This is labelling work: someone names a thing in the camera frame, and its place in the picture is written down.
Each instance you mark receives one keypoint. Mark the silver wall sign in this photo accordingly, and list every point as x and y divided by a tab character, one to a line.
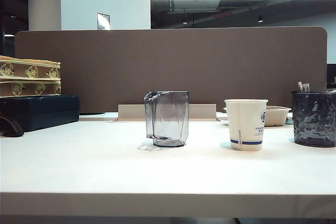
103	21

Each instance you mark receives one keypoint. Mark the dark blue case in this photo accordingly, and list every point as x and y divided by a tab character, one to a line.
42	113

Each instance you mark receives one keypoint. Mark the white paper cup blue logo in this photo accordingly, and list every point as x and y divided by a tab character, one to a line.
246	121

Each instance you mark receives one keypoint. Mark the grey transparent plastic mug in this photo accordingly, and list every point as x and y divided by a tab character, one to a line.
170	119

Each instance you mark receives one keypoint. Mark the beige pulp food container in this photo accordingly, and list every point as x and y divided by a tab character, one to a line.
275	116

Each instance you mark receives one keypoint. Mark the teal letter card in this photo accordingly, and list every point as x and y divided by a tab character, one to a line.
289	121

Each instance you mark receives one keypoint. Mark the black mesh pen holder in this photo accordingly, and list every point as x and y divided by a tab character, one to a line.
315	119

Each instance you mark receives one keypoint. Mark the brown desk partition panel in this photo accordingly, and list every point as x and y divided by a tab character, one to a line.
157	64

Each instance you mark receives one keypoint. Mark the yellow brown patterned box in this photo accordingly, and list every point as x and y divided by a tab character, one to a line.
26	89
26	69

